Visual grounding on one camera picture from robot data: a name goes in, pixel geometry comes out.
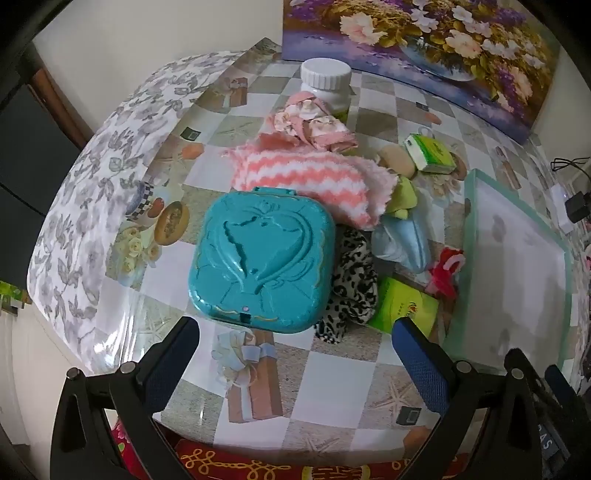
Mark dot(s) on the white lidded plastic bottle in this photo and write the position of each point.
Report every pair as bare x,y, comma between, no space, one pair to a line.
325,76

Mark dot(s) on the yellow-green cloth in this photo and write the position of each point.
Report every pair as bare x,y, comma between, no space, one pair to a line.
401,194

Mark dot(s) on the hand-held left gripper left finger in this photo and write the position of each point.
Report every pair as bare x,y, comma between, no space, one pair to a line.
173,369

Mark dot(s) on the teal embossed plastic case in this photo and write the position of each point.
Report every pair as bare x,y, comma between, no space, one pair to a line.
258,258

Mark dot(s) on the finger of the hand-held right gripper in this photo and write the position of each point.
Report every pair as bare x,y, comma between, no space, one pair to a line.
561,384

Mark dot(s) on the translucent green storage box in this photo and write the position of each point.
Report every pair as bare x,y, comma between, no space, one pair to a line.
517,277

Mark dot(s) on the pink floral cloth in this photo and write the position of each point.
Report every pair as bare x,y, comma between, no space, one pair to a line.
318,127

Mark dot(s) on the dark door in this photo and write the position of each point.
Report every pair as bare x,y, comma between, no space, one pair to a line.
27,161

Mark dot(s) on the floral painting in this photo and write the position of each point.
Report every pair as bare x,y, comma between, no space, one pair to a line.
415,46

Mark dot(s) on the red plush toy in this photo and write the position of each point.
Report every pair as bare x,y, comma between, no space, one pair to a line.
445,272

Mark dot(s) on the pink white zigzag fuzzy cloth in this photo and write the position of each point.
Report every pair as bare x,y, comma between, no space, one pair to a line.
300,170

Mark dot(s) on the leopard print cloth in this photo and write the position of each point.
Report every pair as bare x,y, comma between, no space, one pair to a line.
351,286

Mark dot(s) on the red gold patterned cloth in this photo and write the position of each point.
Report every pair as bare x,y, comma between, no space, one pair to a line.
231,464

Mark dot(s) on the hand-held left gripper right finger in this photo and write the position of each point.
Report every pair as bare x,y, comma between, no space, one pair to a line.
415,360

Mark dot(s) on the yellow sponge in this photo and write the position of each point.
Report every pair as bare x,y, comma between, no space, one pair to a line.
397,159

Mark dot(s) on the green tissue packet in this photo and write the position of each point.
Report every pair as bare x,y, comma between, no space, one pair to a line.
431,154

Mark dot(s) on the light blue cloth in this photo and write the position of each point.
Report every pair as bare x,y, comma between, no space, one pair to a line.
401,240

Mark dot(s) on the green paper packet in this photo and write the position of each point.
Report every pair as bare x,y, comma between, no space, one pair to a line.
401,304

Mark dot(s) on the black charger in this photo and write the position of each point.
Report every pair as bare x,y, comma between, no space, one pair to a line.
579,207

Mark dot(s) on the grey leaf print tablecloth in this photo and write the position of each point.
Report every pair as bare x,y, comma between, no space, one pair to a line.
92,184

